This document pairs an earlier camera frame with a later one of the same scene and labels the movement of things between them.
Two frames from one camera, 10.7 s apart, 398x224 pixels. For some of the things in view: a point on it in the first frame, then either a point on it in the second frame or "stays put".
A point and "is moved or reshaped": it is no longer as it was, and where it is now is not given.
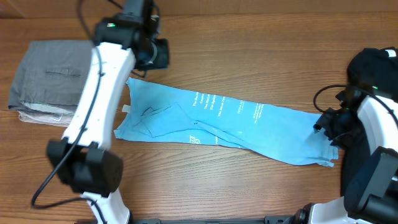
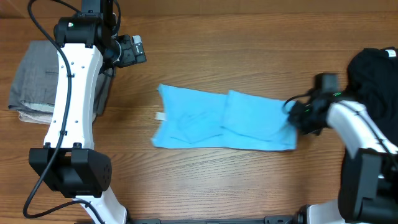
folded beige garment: (58, 119) stays put
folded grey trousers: (53, 75) stays put
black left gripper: (161, 60) to (130, 57)
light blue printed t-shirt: (161, 111) is moved or reshaped
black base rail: (270, 219) stays put
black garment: (372, 71) stays put
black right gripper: (342, 142) to (294, 119)
